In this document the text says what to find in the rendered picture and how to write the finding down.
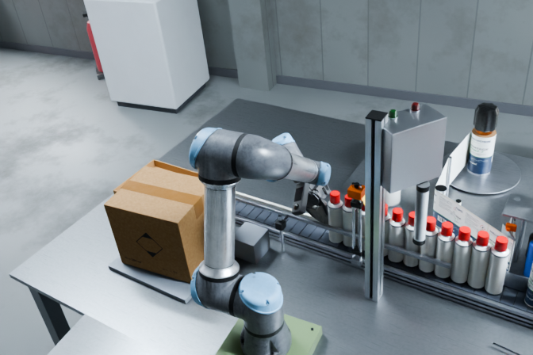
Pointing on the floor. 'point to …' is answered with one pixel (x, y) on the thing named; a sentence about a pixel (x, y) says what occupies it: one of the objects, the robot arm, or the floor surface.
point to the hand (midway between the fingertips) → (326, 224)
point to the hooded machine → (147, 31)
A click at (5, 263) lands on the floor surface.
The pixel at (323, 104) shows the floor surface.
